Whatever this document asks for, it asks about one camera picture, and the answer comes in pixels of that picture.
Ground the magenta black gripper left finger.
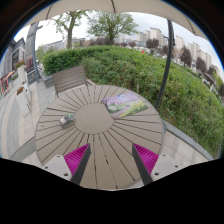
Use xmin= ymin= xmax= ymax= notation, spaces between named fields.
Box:
xmin=41 ymin=143 xmax=92 ymax=186

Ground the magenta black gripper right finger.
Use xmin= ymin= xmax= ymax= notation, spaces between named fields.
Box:
xmin=131 ymin=142 xmax=184 ymax=186

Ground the green patterned computer mouse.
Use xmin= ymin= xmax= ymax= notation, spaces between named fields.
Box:
xmin=59 ymin=114 xmax=74 ymax=127

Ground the floral landscape mouse pad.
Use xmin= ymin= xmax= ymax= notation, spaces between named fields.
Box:
xmin=102 ymin=93 xmax=147 ymax=119

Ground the round slatted wooden table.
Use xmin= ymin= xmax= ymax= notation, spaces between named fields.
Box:
xmin=35 ymin=85 xmax=164 ymax=189

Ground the trimmed green hedge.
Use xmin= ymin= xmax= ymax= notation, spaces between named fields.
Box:
xmin=43 ymin=46 xmax=224 ymax=154

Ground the brown slatted patio chair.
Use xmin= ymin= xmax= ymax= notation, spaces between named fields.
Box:
xmin=52 ymin=65 xmax=87 ymax=95

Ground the white planter with flowers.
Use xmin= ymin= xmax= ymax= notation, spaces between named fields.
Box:
xmin=16 ymin=86 xmax=31 ymax=117

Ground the curved black umbrella pole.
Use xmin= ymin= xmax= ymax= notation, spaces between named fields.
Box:
xmin=155 ymin=19 xmax=175 ymax=110

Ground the beige patio umbrella canopy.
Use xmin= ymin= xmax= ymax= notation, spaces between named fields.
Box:
xmin=25 ymin=0 xmax=208 ymax=39

